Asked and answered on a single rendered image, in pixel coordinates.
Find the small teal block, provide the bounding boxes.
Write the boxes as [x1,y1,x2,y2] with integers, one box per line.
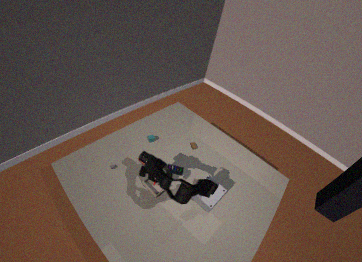
[148,135,155,143]

